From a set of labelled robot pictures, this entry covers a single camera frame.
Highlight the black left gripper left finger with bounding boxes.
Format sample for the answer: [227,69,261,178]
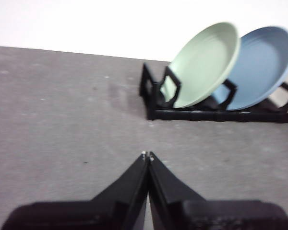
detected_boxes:
[1,151,149,230]

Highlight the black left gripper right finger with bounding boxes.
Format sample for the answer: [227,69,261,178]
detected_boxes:
[147,150,288,230]

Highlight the green plate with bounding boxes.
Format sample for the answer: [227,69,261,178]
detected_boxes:
[161,22,241,108]

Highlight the black plate rack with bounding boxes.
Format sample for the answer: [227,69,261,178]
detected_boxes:
[138,62,288,124]

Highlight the blue plate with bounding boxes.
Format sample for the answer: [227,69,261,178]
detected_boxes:
[212,26,288,111]

